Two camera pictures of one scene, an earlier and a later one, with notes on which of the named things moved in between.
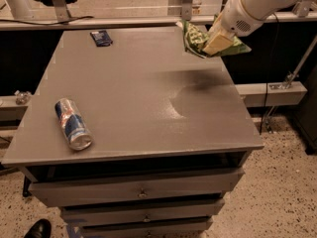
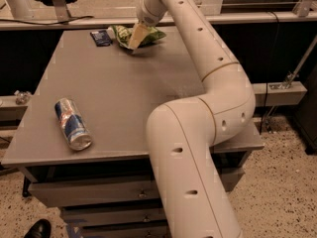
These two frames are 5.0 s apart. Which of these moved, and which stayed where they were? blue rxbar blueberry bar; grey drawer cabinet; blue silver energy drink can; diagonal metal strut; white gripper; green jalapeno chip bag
Moved: white gripper; green jalapeno chip bag
Stayed: grey drawer cabinet; diagonal metal strut; blue rxbar blueberry bar; blue silver energy drink can
